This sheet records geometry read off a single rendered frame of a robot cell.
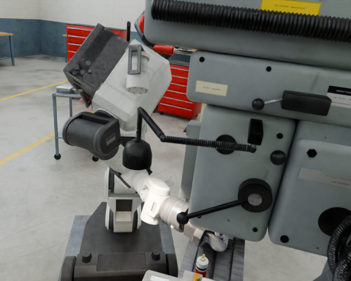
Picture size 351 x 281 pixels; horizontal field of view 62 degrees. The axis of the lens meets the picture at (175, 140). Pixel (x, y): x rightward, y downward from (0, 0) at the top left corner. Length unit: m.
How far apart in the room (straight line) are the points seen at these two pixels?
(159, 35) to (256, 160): 0.31
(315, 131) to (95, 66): 0.67
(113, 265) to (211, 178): 1.08
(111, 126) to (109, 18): 9.93
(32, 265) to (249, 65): 2.27
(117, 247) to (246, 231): 1.15
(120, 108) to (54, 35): 11.02
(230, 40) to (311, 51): 0.13
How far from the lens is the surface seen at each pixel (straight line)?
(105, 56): 0.99
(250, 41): 0.54
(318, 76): 0.57
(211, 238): 0.84
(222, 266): 1.22
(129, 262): 1.66
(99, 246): 1.78
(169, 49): 0.79
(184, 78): 5.33
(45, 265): 2.53
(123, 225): 1.70
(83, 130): 0.93
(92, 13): 11.07
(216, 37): 0.54
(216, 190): 0.67
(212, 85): 0.56
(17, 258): 2.63
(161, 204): 0.90
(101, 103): 0.95
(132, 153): 0.68
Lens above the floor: 1.78
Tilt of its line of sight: 23 degrees down
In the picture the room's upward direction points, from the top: 7 degrees clockwise
